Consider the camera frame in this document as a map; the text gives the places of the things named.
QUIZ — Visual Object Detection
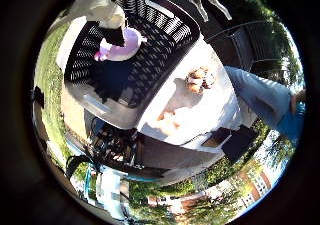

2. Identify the black plastic laundry basket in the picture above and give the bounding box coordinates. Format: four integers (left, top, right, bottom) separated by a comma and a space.
62, 0, 202, 131

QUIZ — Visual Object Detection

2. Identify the brown and white dog plush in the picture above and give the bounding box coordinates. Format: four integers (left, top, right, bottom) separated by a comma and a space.
184, 66, 218, 95

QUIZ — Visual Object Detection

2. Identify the black cart with blue stripes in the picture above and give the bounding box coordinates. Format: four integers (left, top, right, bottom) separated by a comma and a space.
65, 117, 169, 183

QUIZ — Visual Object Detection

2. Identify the black metal bench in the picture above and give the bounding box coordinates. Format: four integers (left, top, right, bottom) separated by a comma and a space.
204, 19, 289, 73

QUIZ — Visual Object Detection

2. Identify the person in blue jeans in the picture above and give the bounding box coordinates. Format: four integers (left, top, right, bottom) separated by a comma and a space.
223, 64, 307, 143

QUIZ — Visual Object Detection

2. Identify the black bag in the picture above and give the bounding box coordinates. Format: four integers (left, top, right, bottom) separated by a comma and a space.
220, 124, 258, 164

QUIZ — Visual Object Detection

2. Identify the red and white building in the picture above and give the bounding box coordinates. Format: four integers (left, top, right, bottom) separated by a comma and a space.
148, 169, 275, 218

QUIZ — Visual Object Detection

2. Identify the black curved hose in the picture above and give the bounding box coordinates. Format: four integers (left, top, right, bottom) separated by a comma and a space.
65, 154, 99, 180

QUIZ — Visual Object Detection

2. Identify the black cable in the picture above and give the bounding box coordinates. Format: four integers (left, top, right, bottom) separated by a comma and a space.
179, 132, 216, 147

